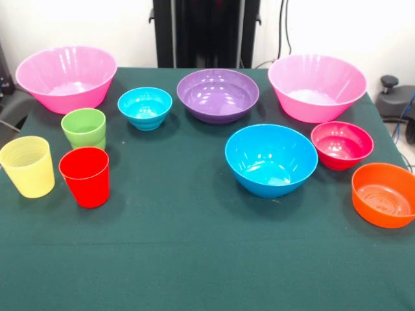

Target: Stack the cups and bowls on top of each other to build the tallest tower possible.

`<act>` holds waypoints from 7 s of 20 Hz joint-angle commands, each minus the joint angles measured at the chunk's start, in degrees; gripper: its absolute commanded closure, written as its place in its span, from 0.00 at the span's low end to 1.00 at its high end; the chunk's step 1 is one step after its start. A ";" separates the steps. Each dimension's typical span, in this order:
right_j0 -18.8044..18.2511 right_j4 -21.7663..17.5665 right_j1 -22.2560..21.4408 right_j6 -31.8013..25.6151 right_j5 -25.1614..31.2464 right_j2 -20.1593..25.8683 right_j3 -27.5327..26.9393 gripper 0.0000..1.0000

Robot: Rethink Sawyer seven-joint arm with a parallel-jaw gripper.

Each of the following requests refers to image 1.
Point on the purple bowl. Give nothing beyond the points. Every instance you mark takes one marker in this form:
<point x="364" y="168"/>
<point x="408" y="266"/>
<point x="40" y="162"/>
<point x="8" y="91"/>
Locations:
<point x="217" y="94"/>

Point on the large blue bowl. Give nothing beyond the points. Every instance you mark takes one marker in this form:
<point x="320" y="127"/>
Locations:
<point x="269" y="155"/>

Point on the small blue bowl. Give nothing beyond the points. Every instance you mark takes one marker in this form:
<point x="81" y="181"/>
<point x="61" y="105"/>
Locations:
<point x="144" y="103"/>

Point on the dark green tablecloth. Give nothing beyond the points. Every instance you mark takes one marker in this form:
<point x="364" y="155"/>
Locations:
<point x="181" y="243"/>

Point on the large pink bowl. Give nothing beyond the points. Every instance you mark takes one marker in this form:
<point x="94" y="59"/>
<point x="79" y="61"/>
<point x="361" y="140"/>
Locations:
<point x="311" y="111"/>
<point x="71" y="102"/>

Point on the red cup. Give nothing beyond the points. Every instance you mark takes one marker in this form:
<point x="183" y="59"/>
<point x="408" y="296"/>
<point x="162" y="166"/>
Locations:
<point x="87" y="184"/>

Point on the green cup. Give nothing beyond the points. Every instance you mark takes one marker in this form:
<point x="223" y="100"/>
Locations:
<point x="82" y="126"/>

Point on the crimson bowl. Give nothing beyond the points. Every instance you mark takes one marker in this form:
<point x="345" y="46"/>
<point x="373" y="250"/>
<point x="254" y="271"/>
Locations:
<point x="340" y="142"/>

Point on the orange bowl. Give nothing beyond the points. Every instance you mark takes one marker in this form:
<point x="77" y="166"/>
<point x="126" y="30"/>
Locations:
<point x="382" y="194"/>

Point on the yellow cup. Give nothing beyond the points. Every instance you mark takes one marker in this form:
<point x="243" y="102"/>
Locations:
<point x="29" y="175"/>

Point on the black rounded floor base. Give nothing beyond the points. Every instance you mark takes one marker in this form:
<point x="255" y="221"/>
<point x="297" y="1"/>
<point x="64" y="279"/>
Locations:
<point x="394" y="100"/>

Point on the dark grey chair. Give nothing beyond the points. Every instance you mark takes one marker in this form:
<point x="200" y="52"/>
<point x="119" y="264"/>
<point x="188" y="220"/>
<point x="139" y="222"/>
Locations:
<point x="13" y="107"/>

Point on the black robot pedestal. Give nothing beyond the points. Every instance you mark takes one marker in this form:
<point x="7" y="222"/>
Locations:
<point x="207" y="32"/>

